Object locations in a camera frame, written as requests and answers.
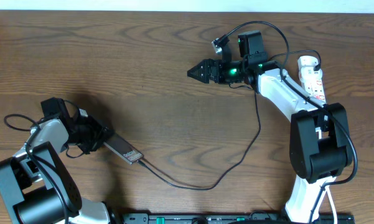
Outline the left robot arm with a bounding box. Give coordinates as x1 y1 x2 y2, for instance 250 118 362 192
0 98 121 223

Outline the Galaxy smartphone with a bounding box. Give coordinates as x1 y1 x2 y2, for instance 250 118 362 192
104 134 144 165

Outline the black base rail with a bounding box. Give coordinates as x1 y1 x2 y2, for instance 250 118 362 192
121 212 355 224

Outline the black charger cable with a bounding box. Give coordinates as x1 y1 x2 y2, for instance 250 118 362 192
137 49 322 191

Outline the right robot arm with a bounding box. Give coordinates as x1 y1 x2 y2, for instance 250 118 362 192
187 30 357 223

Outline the white power strip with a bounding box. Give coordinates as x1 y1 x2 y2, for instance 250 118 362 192
299 67 326 103

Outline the white charger adapter plug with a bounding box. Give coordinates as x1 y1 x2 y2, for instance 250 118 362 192
297 55 320 71

